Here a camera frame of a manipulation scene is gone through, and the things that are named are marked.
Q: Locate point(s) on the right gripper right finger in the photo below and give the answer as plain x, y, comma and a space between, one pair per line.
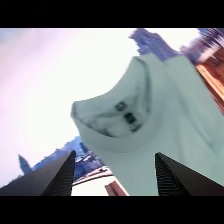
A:
180, 181

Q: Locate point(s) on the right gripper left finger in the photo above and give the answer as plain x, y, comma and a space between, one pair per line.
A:
50, 180

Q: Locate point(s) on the grey-green polo shirt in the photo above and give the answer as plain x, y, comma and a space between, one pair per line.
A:
173, 133

